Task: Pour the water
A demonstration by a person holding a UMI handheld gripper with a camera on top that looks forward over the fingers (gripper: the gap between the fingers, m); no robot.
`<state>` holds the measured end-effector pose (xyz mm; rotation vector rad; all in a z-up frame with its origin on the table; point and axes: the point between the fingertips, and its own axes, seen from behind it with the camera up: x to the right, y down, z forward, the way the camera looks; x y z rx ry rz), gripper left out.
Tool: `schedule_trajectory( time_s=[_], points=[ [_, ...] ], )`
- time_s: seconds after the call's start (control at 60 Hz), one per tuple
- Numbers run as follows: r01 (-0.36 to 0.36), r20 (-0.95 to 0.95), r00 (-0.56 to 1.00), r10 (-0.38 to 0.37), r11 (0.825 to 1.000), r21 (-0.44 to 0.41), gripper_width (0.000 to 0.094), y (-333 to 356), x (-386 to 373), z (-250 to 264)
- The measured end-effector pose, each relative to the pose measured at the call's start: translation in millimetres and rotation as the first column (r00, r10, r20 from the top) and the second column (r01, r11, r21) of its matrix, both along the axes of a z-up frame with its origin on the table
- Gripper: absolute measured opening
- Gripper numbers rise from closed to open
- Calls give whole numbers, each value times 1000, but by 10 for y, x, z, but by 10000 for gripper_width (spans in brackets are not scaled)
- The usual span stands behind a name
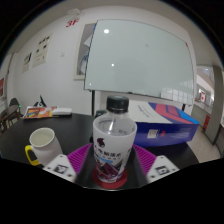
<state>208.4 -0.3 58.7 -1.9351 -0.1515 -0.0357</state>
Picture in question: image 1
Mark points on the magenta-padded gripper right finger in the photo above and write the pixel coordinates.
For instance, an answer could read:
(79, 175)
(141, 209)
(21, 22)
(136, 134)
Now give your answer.
(161, 168)

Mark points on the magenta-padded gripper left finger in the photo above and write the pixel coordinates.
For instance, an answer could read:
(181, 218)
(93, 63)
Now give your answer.
(63, 166)

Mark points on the clear bottle with white label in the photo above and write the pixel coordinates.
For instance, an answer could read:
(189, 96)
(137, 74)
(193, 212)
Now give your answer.
(114, 143)

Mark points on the blue cardboard box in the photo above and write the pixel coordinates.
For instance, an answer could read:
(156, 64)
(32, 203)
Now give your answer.
(170, 130)

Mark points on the flat white case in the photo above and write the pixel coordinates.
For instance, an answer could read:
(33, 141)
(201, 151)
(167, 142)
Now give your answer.
(62, 111)

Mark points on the red fire extinguisher cabinet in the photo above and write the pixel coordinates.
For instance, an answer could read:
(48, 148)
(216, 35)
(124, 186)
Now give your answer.
(206, 122)

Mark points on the round brown wooden side table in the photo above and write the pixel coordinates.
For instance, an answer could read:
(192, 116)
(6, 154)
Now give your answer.
(8, 115)

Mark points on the red and white sign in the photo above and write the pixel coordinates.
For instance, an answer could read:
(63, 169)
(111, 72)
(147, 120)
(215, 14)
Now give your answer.
(202, 98)

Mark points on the dark grey chair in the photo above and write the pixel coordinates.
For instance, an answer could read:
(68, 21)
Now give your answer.
(14, 101)

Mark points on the whiteboard on black stand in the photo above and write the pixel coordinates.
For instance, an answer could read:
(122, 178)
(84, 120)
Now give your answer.
(140, 56)

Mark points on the framed notice board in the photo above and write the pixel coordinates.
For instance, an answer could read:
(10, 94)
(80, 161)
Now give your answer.
(80, 50)

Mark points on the small white wall poster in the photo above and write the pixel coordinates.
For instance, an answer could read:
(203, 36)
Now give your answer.
(27, 62)

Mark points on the large white wall poster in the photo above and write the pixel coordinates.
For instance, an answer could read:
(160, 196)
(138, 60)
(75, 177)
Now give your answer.
(42, 50)

